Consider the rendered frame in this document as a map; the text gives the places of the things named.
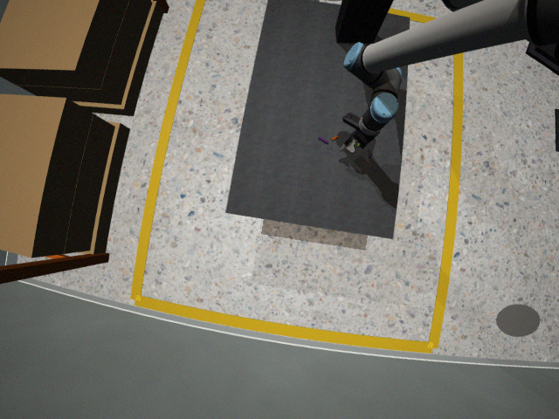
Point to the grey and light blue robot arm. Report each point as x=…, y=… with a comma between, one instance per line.
x=473, y=25

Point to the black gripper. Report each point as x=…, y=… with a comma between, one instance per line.
x=362, y=138

